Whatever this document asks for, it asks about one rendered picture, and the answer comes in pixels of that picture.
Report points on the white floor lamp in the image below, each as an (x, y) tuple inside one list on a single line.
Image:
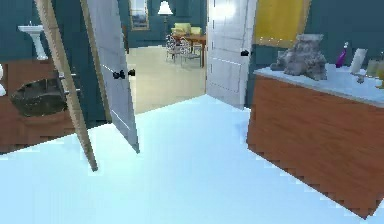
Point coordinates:
[(165, 13)]

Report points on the yellow green armchair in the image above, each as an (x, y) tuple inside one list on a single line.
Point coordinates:
[(183, 28)]

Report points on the grey rock sculpture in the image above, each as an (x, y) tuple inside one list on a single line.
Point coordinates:
[(305, 58)]

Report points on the framed landscape picture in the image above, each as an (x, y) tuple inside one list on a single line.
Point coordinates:
[(139, 14)]

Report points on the purple soap dispenser bottle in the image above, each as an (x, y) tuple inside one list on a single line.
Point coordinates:
[(341, 57)]

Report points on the white tilted box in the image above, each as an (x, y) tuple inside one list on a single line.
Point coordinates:
[(358, 61)]

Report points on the pale green jar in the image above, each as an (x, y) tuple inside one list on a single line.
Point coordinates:
[(372, 67)]

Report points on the white panelled room door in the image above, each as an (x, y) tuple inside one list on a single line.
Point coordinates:
[(226, 50)]

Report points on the brown wooden counter cabinet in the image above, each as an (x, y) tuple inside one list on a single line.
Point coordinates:
[(320, 133)]

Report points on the brown wooden dining table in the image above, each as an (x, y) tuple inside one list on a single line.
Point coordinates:
[(195, 41)]

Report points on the brown wooden low cabinet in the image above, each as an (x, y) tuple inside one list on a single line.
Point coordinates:
[(30, 110)]

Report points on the tan wooden ladder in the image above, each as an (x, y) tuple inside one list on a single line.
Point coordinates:
[(65, 83)]

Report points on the yellow framed picture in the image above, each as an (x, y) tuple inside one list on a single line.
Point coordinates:
[(280, 21)]

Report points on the dark woven basket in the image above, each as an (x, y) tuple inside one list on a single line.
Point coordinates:
[(40, 98)]

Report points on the white pedestal sink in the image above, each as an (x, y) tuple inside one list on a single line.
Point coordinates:
[(34, 36)]

